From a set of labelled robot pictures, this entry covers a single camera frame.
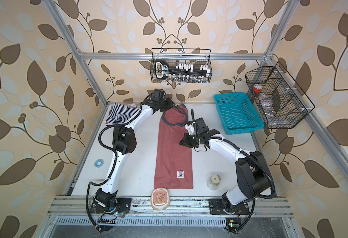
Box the black wire basket right wall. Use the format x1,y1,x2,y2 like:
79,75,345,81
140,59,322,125
245,62,315,129

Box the black wire basket wall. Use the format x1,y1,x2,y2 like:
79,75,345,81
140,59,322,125
245,62,315,129
150,47,213,84

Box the blue tape roll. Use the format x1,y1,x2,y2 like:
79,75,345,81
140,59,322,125
94,159,104,168

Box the teal plastic basket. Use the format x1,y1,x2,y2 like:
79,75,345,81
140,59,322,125
214,92,264,135

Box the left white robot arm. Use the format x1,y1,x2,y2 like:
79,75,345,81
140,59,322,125
86,89,175,233

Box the black wire basket back wall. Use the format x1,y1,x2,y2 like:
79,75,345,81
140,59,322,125
150,47,213,84

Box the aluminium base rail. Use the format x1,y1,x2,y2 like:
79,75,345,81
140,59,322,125
44,196,295,229

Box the maroon red garment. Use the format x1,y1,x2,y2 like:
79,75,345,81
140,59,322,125
154,104,194,189

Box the pink oval container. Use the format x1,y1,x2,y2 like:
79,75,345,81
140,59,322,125
150,188,170,211

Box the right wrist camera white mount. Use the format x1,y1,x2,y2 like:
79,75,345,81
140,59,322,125
185,123,195,136

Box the blue white striped tank top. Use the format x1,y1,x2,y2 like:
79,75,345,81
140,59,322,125
105,103,140,126

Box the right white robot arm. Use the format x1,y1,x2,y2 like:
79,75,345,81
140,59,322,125
179,109,277,234

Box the black socket tool set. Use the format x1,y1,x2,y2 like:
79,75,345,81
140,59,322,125
150,59,212,83

